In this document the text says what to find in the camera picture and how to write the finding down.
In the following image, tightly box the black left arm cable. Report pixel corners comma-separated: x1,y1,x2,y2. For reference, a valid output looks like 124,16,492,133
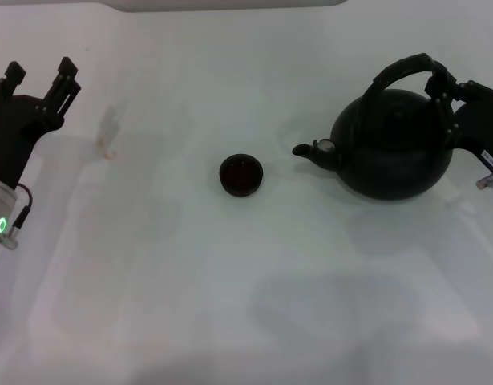
6,185,34,242

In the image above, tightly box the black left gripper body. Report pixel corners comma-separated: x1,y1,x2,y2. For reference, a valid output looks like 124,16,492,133
0,93,66,190

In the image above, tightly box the black teapot with arched handle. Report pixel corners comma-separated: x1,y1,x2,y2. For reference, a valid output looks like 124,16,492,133
291,52,456,201

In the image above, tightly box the small black teacup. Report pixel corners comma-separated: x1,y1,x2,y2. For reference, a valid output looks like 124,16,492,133
218,152,265,199

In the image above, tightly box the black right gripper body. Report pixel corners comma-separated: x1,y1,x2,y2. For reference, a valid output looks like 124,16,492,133
451,99,493,172

